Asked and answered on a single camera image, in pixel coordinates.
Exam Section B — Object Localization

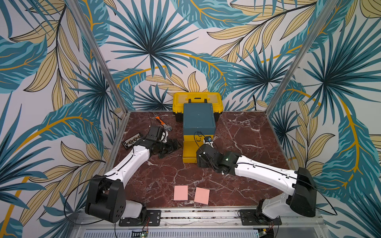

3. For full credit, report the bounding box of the pink sticky note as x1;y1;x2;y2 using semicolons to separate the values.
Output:
173;185;189;201
194;187;210;205

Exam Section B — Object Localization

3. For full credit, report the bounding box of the teal yellow drawer cabinet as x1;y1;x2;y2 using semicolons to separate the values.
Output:
183;103;216;164

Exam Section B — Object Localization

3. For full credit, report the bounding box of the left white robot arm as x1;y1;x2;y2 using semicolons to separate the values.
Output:
85;126;182;224

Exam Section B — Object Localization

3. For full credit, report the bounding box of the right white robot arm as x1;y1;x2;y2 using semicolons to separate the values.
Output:
196;144;317;221

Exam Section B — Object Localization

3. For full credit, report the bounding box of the orange adjustable wrench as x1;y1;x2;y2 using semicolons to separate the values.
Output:
154;115;172;131

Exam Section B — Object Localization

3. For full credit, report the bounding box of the black charger board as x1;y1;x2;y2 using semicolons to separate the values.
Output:
122;132;142;150

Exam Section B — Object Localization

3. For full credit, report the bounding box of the yellow black toolbox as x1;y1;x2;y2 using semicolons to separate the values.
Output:
172;92;224;123

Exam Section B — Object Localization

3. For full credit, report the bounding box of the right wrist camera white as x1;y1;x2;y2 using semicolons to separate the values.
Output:
203;136;213;147

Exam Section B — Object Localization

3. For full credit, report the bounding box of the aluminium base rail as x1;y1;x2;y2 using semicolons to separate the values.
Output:
69;206;330;238

